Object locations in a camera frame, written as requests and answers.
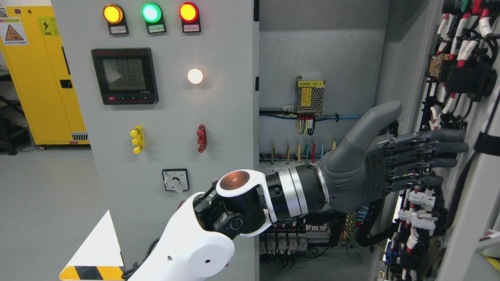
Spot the black digital power meter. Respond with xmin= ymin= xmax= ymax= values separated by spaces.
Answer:
xmin=91 ymin=47 xmax=159 ymax=105

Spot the white sockets and breakers row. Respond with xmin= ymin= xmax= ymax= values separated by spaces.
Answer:
xmin=257 ymin=161 xmax=317 ymax=175

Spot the yellow terminal post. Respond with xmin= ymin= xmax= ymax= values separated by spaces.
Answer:
xmin=130 ymin=126 xmax=145 ymax=155

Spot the white rotary selector switch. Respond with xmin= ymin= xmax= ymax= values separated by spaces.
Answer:
xmin=161 ymin=168 xmax=190 ymax=193

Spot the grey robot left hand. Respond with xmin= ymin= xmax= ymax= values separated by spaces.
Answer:
xmin=319 ymin=101 xmax=468 ymax=212

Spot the green indicator lamp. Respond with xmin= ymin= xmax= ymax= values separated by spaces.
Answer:
xmin=141 ymin=2 xmax=162 ymax=23

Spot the metal mesh power supply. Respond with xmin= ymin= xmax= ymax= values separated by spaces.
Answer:
xmin=295 ymin=75 xmax=326 ymax=117

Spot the brass ground terminal bar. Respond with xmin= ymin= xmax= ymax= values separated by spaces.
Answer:
xmin=340 ymin=211 xmax=357 ymax=244

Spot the grey cabinet door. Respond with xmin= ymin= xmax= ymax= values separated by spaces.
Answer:
xmin=373 ymin=0 xmax=499 ymax=281
xmin=51 ymin=0 xmax=259 ymax=267

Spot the red terminal post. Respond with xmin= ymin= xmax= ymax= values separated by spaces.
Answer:
xmin=196 ymin=124 xmax=207 ymax=153

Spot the red indicator lamp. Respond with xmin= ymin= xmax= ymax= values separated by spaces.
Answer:
xmin=179 ymin=2 xmax=199 ymax=23

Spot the relay and terminal row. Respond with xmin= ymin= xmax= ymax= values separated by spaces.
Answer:
xmin=258 ymin=222 xmax=330 ymax=257

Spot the white indicator lamp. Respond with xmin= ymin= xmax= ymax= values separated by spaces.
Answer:
xmin=187 ymin=69 xmax=204 ymax=85

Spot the yellow indicator lamp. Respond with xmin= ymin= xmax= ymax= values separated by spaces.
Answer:
xmin=102 ymin=4 xmax=124 ymax=25

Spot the yellow safety cabinet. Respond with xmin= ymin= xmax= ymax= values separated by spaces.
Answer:
xmin=0 ymin=6 xmax=89 ymax=146

